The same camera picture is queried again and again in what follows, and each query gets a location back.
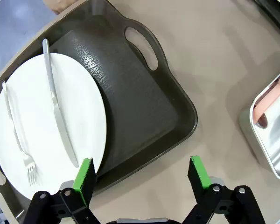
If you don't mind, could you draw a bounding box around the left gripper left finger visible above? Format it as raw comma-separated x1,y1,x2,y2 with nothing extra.
22,157,101,224

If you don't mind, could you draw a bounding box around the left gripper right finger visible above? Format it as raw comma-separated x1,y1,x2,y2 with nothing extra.
181,155,266,224

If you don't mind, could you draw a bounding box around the white round plate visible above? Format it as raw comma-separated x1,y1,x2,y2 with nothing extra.
0,53,107,201

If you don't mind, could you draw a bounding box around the dark brown serving tray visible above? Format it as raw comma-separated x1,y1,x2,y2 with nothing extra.
0,0,198,222

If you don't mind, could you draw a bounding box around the pink lint roller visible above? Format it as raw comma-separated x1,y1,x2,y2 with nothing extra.
253,58,280,128

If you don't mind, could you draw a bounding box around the person's left hand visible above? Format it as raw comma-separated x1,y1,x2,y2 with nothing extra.
42,0,70,15

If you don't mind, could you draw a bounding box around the silver fork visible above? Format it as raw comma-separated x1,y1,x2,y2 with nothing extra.
1,81,38,186

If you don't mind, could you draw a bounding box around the silver table knife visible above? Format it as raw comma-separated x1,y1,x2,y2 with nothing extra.
42,38,79,168

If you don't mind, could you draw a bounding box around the rectangular metal container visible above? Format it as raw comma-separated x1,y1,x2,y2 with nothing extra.
239,70,280,180

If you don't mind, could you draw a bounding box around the black panel with white edge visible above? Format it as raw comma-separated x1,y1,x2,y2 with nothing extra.
254,0,280,35

